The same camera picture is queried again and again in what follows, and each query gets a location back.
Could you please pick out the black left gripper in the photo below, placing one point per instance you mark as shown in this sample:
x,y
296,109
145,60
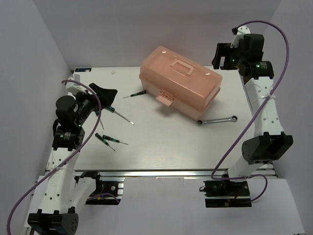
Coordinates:
x,y
107,95

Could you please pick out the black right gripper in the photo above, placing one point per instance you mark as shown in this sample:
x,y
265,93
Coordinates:
x,y
227,50

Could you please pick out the large green-handled screwdriver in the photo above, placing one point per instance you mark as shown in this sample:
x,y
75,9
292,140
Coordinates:
x,y
113,110

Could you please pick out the thin green-black screwdriver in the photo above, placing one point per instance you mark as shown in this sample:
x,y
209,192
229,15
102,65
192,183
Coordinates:
x,y
97,114

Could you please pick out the small green-black screwdriver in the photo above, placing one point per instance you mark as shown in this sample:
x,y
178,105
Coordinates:
x,y
136,94

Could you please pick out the green-black precision screwdriver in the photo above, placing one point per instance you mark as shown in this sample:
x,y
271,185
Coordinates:
x,y
103,140
108,138

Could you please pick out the pink plastic toolbox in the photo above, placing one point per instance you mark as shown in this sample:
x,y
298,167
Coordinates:
x,y
179,82

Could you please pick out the silver ratchet wrench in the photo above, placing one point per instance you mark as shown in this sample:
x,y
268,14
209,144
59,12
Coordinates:
x,y
219,120

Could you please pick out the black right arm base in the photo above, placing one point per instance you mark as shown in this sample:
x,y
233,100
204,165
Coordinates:
x,y
226,194

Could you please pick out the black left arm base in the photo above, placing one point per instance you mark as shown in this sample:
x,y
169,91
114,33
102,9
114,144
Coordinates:
x,y
109,191

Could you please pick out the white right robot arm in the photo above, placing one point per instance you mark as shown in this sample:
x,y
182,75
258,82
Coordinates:
x,y
270,142

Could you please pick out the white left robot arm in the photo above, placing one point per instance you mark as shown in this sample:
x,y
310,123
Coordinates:
x,y
58,212

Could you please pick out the blue label sticker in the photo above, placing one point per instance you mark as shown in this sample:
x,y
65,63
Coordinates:
x,y
82,70

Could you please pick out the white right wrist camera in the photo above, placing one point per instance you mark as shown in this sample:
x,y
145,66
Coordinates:
x,y
239,33

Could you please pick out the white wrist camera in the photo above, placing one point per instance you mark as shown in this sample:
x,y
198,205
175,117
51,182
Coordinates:
x,y
74,88
239,33

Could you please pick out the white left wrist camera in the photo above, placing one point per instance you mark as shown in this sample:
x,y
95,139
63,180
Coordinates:
x,y
74,88

